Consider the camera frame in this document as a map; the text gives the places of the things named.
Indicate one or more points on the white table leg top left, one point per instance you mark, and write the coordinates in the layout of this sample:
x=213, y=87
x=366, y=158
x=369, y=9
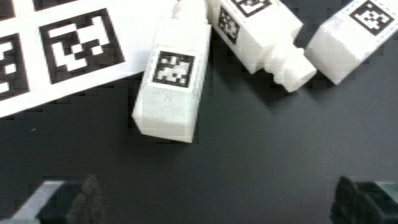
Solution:
x=350, y=35

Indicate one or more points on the white table leg with tag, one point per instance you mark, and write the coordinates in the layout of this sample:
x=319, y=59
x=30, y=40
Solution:
x=257, y=27
x=168, y=93

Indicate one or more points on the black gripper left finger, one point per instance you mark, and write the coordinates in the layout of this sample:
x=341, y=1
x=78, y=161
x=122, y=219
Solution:
x=64, y=203

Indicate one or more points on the white sheet with tags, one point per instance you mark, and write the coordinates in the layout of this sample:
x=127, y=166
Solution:
x=74, y=44

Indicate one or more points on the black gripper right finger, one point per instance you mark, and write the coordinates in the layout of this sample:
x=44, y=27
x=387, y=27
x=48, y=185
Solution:
x=364, y=204

